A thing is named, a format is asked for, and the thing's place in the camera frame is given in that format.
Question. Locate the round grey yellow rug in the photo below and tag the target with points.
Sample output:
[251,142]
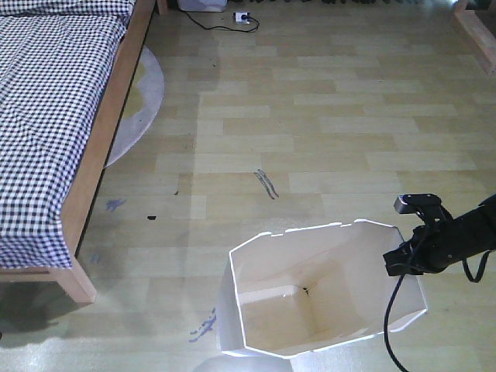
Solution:
[142,105]

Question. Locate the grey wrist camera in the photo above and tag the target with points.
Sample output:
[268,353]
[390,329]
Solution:
[412,203]

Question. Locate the wooden furniture leg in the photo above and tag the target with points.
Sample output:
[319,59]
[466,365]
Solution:
[475,33]

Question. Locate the wooden bed frame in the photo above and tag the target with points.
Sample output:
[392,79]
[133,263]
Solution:
[80,199]

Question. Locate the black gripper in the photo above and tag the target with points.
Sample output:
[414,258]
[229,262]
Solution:
[419,255]

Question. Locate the black white checkered bedsheet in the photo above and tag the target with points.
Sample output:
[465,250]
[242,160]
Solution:
[56,59]

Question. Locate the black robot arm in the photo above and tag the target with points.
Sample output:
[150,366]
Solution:
[441,240]

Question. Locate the silver floor power outlet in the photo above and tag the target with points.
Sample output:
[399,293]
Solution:
[241,17]

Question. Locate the white plastic trash bin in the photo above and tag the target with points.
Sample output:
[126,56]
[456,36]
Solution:
[313,288]

